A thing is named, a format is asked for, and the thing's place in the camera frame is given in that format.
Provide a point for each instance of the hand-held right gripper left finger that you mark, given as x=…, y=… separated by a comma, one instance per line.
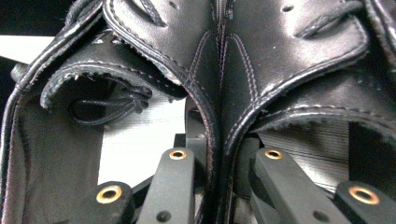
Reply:
x=171, y=186

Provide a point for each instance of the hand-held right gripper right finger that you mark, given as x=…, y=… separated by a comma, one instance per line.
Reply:
x=286, y=193

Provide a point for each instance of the black leather shoe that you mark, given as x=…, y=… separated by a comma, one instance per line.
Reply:
x=93, y=62
x=295, y=56

